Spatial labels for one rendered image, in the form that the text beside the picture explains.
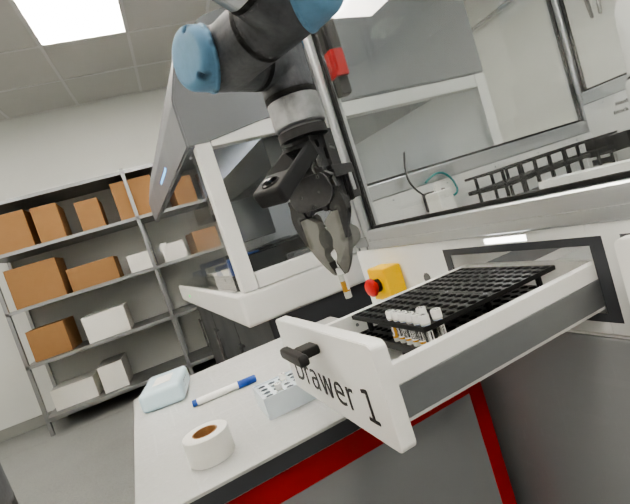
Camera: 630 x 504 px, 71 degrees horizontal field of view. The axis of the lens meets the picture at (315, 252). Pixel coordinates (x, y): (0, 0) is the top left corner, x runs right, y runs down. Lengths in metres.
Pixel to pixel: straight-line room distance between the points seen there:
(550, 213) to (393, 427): 0.37
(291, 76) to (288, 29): 0.14
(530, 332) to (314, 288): 0.94
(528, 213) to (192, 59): 0.48
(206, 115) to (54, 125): 3.69
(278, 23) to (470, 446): 0.71
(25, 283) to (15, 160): 1.23
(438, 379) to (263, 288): 0.94
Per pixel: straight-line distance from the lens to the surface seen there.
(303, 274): 1.39
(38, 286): 4.41
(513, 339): 0.55
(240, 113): 1.42
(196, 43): 0.56
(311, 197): 0.61
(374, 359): 0.42
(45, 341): 4.45
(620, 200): 0.61
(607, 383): 0.72
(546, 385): 0.80
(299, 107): 0.62
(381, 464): 0.77
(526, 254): 0.95
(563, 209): 0.65
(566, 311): 0.61
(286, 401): 0.78
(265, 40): 0.52
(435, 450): 0.82
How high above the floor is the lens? 1.05
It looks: 4 degrees down
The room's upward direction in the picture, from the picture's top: 18 degrees counter-clockwise
